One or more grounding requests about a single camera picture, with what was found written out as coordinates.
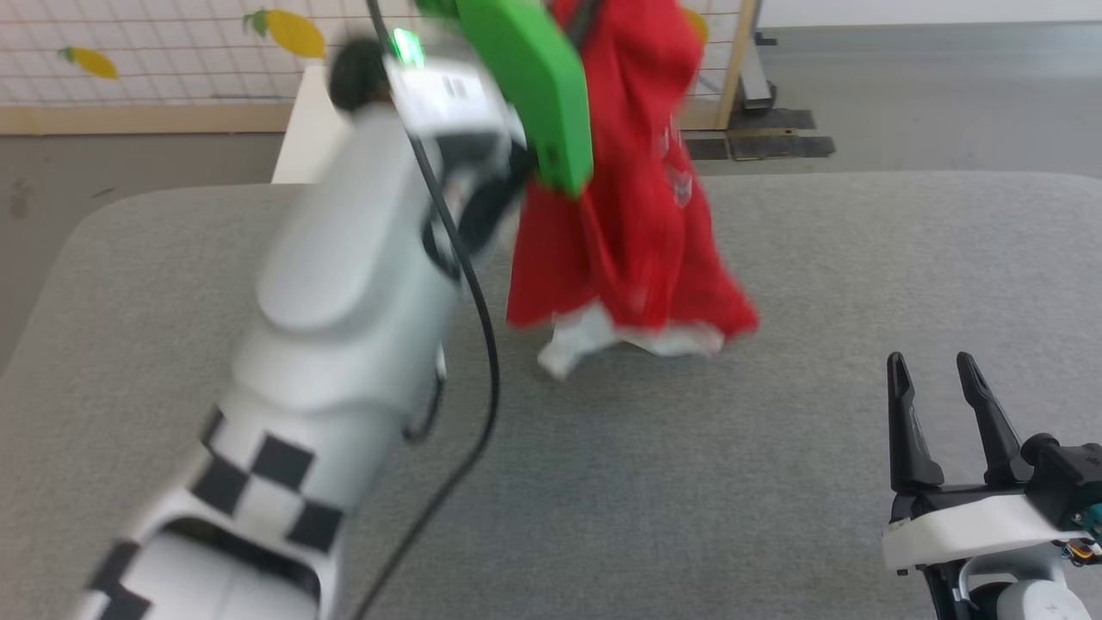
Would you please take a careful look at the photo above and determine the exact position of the large yellow leaf decoration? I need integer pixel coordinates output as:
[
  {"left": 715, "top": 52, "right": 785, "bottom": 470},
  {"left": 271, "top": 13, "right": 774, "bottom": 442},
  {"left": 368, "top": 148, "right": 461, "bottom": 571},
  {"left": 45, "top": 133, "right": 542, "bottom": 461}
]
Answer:
[{"left": 244, "top": 8, "right": 328, "bottom": 59}]

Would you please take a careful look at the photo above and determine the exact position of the small yellow leaf decoration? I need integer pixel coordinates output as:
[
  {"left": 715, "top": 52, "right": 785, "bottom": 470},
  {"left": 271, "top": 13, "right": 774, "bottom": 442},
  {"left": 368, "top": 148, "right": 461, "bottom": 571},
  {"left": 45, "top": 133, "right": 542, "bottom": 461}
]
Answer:
[{"left": 59, "top": 46, "right": 120, "bottom": 81}]

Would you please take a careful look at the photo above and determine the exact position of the wire mesh panel wooden frame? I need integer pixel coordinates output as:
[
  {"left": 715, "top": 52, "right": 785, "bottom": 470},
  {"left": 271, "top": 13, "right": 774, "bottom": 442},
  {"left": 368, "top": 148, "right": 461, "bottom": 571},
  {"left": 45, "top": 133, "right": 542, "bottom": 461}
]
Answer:
[{"left": 0, "top": 0, "right": 760, "bottom": 135}]

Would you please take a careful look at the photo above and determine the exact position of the grey metal stand post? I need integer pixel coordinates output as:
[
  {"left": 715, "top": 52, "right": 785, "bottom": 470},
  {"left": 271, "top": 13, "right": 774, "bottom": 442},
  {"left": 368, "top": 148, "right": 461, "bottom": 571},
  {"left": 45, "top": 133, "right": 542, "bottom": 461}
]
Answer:
[{"left": 739, "top": 26, "right": 777, "bottom": 113}]

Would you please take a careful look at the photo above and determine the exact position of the white cabinet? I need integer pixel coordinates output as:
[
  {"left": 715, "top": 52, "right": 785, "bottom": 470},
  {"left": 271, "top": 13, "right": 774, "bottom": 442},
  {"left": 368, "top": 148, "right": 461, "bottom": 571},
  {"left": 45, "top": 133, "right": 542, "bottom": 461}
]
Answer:
[{"left": 271, "top": 65, "right": 356, "bottom": 184}]

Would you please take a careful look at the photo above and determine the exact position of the red white basketball jersey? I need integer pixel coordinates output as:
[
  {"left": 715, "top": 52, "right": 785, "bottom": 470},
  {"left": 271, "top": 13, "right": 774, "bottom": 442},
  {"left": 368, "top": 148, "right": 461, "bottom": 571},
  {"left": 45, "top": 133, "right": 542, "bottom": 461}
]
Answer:
[{"left": 506, "top": 0, "right": 760, "bottom": 381}]

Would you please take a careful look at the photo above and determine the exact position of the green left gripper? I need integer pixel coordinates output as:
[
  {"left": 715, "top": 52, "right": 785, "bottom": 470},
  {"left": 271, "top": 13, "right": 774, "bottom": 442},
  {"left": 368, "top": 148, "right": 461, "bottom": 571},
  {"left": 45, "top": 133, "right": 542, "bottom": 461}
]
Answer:
[{"left": 418, "top": 0, "right": 595, "bottom": 197}]

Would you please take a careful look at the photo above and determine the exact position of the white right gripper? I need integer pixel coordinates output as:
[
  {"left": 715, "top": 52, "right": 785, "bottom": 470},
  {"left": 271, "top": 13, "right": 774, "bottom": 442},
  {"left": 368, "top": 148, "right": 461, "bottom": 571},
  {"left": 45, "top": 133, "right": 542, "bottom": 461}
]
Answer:
[{"left": 882, "top": 351, "right": 1077, "bottom": 574}]

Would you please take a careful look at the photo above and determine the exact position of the black floor base plate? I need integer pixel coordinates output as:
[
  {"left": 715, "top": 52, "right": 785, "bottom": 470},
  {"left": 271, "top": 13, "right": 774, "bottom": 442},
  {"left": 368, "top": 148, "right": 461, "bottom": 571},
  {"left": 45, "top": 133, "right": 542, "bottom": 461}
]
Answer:
[{"left": 684, "top": 108, "right": 836, "bottom": 163}]

